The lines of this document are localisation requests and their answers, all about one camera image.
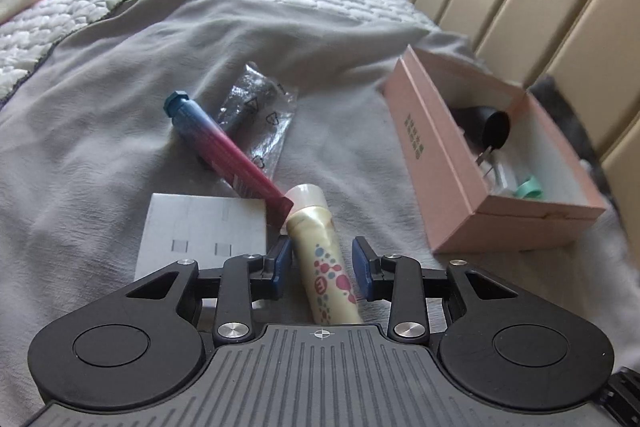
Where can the clear plastic bag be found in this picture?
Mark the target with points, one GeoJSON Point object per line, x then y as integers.
{"type": "Point", "coordinates": [270, 127]}

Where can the grey blanket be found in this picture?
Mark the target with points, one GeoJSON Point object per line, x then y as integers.
{"type": "Point", "coordinates": [125, 117]}

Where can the dark grey cylinder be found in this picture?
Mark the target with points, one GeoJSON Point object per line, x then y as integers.
{"type": "Point", "coordinates": [242, 102]}

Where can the pink cardboard box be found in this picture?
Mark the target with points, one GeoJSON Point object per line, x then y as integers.
{"type": "Point", "coordinates": [430, 147]}

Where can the green plastic item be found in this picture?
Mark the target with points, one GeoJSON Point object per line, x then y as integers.
{"type": "Point", "coordinates": [527, 188]}

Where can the small white box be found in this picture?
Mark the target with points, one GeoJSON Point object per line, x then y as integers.
{"type": "Point", "coordinates": [200, 227]}

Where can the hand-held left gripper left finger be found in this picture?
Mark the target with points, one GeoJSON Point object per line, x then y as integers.
{"type": "Point", "coordinates": [280, 269]}

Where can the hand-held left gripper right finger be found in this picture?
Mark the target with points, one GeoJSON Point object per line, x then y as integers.
{"type": "Point", "coordinates": [362, 269]}

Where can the red and blue tube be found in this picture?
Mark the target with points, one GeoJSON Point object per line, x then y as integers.
{"type": "Point", "coordinates": [215, 142]}

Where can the black round-headed item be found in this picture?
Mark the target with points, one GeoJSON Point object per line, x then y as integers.
{"type": "Point", "coordinates": [492, 127]}

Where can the cream dotted bottle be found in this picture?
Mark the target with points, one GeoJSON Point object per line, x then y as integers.
{"type": "Point", "coordinates": [320, 257]}

